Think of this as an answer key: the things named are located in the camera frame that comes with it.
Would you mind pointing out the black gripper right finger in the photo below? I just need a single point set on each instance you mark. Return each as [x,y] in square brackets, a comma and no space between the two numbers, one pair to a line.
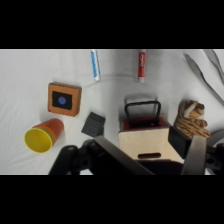
[195,156]

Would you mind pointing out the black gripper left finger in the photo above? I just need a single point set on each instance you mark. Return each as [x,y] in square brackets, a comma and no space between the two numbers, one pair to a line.
[123,155]

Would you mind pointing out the light wooden drawer box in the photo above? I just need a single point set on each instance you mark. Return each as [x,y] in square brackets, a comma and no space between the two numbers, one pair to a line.
[146,141]

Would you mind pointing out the grey round object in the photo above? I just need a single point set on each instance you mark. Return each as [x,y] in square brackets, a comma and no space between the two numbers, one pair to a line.
[218,136]

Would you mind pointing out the striped tiger plush toy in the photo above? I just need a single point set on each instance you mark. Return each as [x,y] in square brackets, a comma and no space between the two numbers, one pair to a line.
[190,119]

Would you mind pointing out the dark grey cloth piece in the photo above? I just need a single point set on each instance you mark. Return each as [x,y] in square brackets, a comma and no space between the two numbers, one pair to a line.
[93,124]

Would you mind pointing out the orange plastic cup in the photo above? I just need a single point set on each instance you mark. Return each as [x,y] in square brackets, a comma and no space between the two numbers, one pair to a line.
[55,126]

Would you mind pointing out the wooden block with blue dot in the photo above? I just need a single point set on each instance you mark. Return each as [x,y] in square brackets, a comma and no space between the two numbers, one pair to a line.
[64,99]

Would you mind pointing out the yellow plastic cup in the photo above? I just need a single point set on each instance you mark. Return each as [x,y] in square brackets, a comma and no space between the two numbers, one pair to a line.
[37,140]

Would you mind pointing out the red whiteboard marker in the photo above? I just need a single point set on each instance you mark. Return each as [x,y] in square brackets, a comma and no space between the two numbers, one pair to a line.
[142,65]

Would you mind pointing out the blue whiteboard marker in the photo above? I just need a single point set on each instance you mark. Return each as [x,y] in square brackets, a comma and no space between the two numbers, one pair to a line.
[95,65]

